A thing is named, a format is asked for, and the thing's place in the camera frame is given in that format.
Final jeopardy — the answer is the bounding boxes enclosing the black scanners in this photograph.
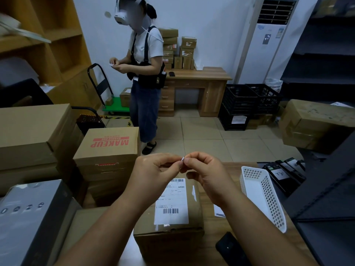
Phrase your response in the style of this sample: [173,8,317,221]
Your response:
[263,162,292,196]

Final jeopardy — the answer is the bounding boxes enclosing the stack of white stickers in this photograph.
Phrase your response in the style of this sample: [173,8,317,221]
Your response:
[213,203,227,218]

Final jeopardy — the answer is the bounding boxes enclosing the medium taped cardboard box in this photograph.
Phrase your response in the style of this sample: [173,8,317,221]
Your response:
[119,88,132,108]

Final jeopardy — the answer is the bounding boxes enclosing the person's left forearm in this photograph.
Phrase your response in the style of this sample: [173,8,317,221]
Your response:
[54,195,148,266]

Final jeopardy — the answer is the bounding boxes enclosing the brown taped cardboard parcel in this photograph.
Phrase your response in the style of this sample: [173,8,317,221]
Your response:
[133,177,205,263]

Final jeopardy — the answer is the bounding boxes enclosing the person's left hand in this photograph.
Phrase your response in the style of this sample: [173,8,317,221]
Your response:
[122,153,186,208]

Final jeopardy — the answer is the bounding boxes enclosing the grey product box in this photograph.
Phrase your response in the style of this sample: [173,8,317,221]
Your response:
[0,179,73,266]

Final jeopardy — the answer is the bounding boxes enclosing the stack of small cardboard boxes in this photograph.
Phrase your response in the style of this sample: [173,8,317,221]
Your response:
[158,28,198,70]

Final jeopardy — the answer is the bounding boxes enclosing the black plastic crates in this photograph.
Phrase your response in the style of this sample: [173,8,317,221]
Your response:
[218,103,250,132]

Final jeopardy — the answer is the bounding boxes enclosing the white perforated plastic tray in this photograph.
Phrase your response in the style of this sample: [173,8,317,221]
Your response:
[240,166,288,233]

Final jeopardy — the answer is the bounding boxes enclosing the black handheld scanner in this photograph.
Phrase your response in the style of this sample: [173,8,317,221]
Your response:
[215,232,251,266]

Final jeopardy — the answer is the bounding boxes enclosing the white plastic bag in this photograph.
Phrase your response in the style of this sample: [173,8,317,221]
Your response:
[265,78,283,93]

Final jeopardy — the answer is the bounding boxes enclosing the black plastic crate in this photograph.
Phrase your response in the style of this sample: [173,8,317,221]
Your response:
[223,84,259,115]
[245,83,283,115]

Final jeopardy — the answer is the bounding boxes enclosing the wooden drawer desk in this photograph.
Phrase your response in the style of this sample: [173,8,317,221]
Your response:
[158,66,233,117]

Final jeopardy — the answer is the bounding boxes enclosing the small plain cardboard box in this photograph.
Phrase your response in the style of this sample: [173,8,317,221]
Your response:
[60,206,139,266]

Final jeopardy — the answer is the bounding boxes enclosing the large wrapped cardboard box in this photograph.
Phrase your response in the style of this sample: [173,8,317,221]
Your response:
[278,99,355,154]

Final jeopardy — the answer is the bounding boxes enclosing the green platform trolley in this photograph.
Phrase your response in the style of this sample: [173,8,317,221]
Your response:
[87,63,131,116]

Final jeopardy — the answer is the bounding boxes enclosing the white standing air conditioner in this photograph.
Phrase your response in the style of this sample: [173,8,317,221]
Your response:
[233,0,301,85]

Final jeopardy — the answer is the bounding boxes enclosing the dark metal shelf rack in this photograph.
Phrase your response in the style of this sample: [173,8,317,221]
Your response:
[280,0,355,104]
[283,138,355,266]

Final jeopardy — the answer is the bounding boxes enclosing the grey soft parcel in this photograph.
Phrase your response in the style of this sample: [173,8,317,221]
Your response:
[0,57,41,88]

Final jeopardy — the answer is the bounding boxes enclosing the black office chair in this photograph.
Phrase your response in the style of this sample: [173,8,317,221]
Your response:
[0,78,106,136]

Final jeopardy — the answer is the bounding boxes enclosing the stack of large cardboard boxes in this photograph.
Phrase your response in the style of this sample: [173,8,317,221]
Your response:
[0,0,102,110]

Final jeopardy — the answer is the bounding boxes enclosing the person's right hand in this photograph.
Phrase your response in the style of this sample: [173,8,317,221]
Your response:
[180,151,242,208]

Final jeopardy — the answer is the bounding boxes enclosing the red printed cardboard box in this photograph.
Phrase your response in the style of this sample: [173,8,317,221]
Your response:
[73,126,141,182]

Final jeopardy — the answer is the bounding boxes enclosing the crumpled white bag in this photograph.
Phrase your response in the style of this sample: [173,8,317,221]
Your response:
[0,13,52,44]

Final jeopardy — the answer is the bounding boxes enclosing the person's right forearm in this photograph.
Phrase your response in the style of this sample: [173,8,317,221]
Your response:
[222,191,320,266]

